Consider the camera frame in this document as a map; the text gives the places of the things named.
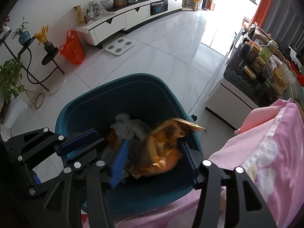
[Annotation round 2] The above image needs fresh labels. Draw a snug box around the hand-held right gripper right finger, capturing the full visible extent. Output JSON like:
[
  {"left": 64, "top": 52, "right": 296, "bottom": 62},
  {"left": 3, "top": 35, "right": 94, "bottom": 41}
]
[{"left": 179, "top": 139, "right": 278, "bottom": 228}]

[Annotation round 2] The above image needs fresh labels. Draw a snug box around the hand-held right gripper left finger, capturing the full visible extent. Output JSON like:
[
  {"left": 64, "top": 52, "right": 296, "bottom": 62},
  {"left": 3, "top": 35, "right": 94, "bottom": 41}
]
[{"left": 43, "top": 139, "right": 130, "bottom": 228}]

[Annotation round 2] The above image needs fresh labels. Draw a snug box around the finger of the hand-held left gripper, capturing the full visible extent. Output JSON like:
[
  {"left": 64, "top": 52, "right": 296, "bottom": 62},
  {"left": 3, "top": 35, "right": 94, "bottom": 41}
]
[
  {"left": 22, "top": 163, "right": 81, "bottom": 196},
  {"left": 5, "top": 128, "right": 105, "bottom": 163}
]

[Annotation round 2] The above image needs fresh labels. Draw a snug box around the gold foil snack bag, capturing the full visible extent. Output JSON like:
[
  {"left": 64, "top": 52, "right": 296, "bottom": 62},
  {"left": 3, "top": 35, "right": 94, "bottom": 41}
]
[{"left": 129, "top": 117, "right": 207, "bottom": 177}]

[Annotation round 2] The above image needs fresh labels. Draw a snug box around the white tissue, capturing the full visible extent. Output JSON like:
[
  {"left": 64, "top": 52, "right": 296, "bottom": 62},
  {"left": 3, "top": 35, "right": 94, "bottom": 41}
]
[{"left": 115, "top": 113, "right": 152, "bottom": 141}]

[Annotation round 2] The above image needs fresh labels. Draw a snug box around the teal plastic bin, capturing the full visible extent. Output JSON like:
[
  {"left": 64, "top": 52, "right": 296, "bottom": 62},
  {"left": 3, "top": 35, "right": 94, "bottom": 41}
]
[{"left": 55, "top": 74, "right": 204, "bottom": 216}]

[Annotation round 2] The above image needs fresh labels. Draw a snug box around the white round floor plate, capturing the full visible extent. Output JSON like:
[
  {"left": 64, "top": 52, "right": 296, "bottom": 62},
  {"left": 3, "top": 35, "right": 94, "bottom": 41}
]
[{"left": 49, "top": 77, "right": 67, "bottom": 96}]

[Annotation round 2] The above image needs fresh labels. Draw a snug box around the salmon pink sheet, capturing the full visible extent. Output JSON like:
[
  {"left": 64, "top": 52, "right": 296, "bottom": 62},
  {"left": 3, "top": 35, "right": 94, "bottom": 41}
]
[{"left": 234, "top": 106, "right": 281, "bottom": 135}]

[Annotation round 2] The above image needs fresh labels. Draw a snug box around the black metal plant stand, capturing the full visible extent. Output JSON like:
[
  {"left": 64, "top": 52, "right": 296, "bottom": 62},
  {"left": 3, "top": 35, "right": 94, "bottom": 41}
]
[{"left": 0, "top": 28, "right": 65, "bottom": 92}]

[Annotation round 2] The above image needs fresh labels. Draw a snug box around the orange plastic bag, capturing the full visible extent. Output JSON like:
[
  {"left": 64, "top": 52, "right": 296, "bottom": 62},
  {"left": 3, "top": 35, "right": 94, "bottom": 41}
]
[{"left": 59, "top": 30, "right": 86, "bottom": 65}]

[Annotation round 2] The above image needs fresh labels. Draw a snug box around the green pothos plant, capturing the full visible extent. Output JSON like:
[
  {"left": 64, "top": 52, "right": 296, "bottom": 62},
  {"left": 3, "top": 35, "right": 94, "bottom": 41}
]
[{"left": 0, "top": 57, "right": 25, "bottom": 105}]

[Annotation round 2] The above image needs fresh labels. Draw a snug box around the pink floral blanket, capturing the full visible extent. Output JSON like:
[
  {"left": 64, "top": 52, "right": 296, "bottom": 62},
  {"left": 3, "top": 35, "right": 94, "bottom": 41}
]
[{"left": 81, "top": 98, "right": 304, "bottom": 228}]

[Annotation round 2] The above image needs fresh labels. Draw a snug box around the white bathroom scale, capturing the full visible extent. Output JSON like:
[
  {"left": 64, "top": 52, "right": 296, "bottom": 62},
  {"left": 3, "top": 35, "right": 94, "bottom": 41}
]
[{"left": 104, "top": 38, "right": 134, "bottom": 56}]

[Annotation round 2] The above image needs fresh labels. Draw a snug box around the yellow dried flowers dark vase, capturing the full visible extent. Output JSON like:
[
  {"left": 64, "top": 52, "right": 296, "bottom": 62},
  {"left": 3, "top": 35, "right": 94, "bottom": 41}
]
[{"left": 34, "top": 26, "right": 55, "bottom": 52}]

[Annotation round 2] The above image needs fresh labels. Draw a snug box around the plant in teal pot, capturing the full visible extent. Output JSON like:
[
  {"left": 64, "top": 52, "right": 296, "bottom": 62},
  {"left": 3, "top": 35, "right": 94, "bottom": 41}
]
[{"left": 12, "top": 17, "right": 31, "bottom": 45}]

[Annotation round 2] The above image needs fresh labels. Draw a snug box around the cluster of jars and tins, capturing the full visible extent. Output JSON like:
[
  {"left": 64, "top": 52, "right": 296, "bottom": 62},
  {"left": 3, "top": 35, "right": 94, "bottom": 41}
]
[{"left": 237, "top": 24, "right": 298, "bottom": 101}]

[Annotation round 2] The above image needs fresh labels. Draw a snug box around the tall yellow vase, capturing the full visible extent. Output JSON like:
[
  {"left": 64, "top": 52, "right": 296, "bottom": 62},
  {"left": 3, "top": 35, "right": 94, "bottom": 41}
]
[{"left": 74, "top": 5, "right": 86, "bottom": 26}]

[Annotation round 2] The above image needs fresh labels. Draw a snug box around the green sofa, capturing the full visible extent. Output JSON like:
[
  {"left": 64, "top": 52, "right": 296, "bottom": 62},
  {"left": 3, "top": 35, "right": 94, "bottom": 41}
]
[{"left": 288, "top": 75, "right": 304, "bottom": 105}]

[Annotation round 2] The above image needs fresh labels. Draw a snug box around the clear plastic packaging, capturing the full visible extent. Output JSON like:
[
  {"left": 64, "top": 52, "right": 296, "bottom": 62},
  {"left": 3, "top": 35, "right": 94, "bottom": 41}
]
[{"left": 85, "top": 0, "right": 107, "bottom": 24}]

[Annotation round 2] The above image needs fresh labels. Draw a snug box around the white TV cabinet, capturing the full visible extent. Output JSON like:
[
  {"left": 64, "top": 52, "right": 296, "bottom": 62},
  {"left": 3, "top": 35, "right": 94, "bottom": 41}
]
[{"left": 76, "top": 0, "right": 185, "bottom": 47}]

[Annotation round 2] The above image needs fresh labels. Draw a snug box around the red flower plant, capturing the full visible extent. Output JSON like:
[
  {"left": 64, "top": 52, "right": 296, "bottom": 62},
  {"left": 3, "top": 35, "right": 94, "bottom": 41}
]
[{"left": 0, "top": 17, "right": 11, "bottom": 33}]

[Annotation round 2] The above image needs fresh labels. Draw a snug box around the red cloth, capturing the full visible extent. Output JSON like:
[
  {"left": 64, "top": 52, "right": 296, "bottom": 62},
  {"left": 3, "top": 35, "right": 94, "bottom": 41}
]
[{"left": 291, "top": 62, "right": 304, "bottom": 86}]

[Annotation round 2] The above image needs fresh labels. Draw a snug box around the white ceramic jar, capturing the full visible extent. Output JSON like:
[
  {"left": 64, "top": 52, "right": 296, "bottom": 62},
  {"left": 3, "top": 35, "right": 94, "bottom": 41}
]
[{"left": 101, "top": 0, "right": 115, "bottom": 10}]

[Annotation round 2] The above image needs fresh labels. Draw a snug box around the black stereo unit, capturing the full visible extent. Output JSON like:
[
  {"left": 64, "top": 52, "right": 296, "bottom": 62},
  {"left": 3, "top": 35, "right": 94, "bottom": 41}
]
[{"left": 150, "top": 1, "right": 169, "bottom": 17}]

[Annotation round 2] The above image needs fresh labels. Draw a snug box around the orange and grey curtain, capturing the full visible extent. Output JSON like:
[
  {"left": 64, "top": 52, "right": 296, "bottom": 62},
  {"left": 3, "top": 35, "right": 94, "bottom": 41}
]
[{"left": 252, "top": 0, "right": 304, "bottom": 51}]

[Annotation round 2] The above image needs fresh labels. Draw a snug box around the gold wire basket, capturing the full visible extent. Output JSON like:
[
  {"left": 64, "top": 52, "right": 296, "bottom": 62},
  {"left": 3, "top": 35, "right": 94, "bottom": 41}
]
[{"left": 25, "top": 89, "right": 45, "bottom": 110}]

